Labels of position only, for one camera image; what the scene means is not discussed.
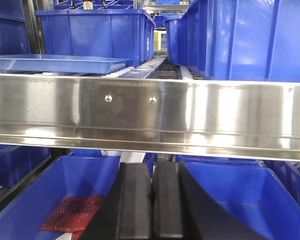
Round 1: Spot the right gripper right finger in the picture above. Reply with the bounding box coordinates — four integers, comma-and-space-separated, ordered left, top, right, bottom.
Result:
153, 162, 254, 240

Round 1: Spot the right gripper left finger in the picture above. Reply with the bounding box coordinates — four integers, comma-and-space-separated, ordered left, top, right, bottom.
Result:
80, 163, 151, 240

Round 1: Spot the light blue plastic tray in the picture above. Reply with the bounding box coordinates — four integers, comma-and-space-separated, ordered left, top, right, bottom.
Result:
0, 54, 130, 74

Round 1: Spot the red bubble wrap bag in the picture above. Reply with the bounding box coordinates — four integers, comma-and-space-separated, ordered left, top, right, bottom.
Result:
40, 194, 104, 240

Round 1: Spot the blue bin lower right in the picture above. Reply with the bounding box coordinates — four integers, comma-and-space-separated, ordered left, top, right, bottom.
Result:
175, 154, 300, 240

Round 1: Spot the blue bin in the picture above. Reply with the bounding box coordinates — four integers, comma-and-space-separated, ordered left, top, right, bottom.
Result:
164, 0, 300, 83
0, 0, 31, 55
35, 9, 155, 67
0, 155, 120, 240
175, 154, 300, 240

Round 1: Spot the blue bin lower left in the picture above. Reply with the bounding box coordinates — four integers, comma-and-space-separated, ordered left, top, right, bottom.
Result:
0, 155, 120, 240

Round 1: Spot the blue bin upper middle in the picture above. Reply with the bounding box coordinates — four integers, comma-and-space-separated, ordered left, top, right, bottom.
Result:
35, 9, 155, 67

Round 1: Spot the blue bin upper right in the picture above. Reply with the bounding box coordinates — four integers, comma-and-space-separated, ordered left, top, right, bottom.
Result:
164, 0, 300, 83

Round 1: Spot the blue bin upper left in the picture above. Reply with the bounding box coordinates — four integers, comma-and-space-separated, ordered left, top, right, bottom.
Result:
0, 0, 31, 55

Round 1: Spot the stainless steel shelf rail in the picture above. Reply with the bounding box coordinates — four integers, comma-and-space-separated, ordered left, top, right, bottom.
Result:
0, 74, 300, 160

